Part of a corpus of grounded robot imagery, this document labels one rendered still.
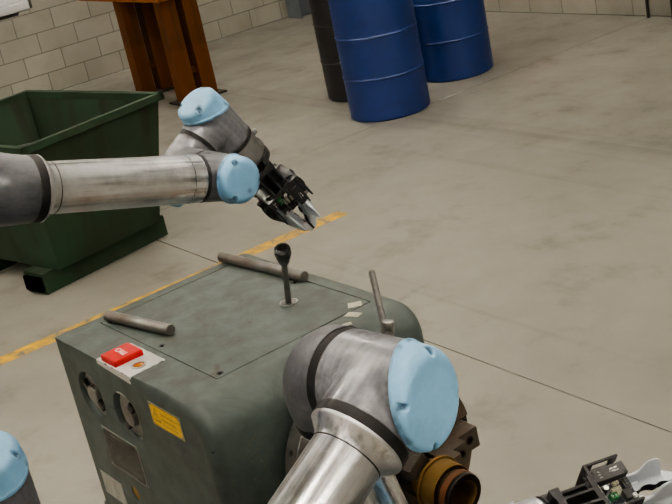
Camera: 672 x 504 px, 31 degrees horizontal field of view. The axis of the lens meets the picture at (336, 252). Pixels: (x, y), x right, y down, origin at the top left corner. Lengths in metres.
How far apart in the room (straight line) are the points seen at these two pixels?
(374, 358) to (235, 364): 0.81
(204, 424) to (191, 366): 0.18
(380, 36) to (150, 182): 6.49
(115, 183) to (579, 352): 3.15
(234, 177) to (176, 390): 0.43
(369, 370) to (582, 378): 3.21
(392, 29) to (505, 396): 4.25
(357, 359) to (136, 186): 0.56
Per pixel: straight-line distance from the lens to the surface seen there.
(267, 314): 2.27
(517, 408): 4.34
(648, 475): 1.67
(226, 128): 1.98
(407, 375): 1.27
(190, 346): 2.21
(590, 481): 1.58
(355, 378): 1.30
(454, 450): 2.01
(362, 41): 8.23
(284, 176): 2.07
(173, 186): 1.78
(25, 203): 1.67
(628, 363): 4.55
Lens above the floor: 2.13
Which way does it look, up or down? 20 degrees down
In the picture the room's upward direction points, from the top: 12 degrees counter-clockwise
